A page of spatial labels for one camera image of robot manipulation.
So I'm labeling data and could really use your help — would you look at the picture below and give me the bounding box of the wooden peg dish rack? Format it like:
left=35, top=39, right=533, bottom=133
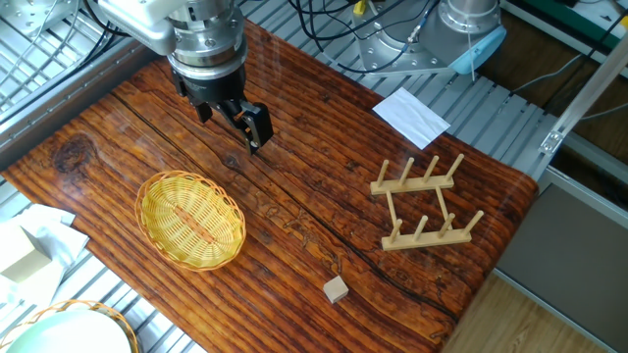
left=370, top=153, right=486, bottom=252

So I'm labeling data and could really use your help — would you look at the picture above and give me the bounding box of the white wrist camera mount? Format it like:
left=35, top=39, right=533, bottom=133
left=97, top=0, right=178, bottom=56

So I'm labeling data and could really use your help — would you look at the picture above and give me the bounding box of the black cable bundle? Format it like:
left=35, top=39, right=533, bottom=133
left=287, top=0, right=443, bottom=75

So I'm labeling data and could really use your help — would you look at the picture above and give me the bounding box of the aluminium frame bar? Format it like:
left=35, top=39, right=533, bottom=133
left=539, top=33, right=628, bottom=156

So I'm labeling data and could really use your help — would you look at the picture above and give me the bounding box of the pale green plate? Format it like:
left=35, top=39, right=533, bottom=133
left=4, top=308, right=133, bottom=353

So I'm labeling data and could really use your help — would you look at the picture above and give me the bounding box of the small wooden cube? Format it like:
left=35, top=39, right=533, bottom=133
left=322, top=275, right=350, bottom=304

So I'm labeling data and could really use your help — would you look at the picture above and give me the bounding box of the yellow wicker basket dish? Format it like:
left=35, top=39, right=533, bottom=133
left=134, top=170, right=246, bottom=273

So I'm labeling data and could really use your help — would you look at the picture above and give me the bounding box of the beige cardboard box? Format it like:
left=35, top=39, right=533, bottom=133
left=0, top=225, right=53, bottom=284

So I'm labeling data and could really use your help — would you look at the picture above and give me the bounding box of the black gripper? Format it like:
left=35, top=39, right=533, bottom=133
left=170, top=61, right=275, bottom=156

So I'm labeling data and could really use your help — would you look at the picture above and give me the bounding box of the white paper sheet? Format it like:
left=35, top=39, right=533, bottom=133
left=372, top=86, right=451, bottom=151

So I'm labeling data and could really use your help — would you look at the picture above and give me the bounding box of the perforated aluminium plate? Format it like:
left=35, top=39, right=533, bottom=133
left=0, top=0, right=79, bottom=38

